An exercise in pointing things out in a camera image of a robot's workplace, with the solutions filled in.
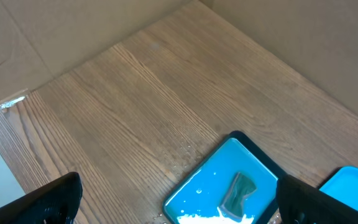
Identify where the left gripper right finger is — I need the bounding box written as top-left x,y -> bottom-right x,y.
276,174 -> 358,224

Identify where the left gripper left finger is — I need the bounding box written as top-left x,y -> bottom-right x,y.
0,172 -> 83,224

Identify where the dark grey sponge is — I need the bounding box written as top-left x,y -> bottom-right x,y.
219,172 -> 257,219

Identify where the large teal serving tray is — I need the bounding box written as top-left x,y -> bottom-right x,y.
319,166 -> 358,211

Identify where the small black-rimmed teal tray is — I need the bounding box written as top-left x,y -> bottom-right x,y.
162,131 -> 286,223

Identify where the cardboard back wall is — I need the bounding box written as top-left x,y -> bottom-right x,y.
204,0 -> 358,115

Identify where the cardboard side wall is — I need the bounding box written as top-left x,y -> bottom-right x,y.
0,0 -> 181,102

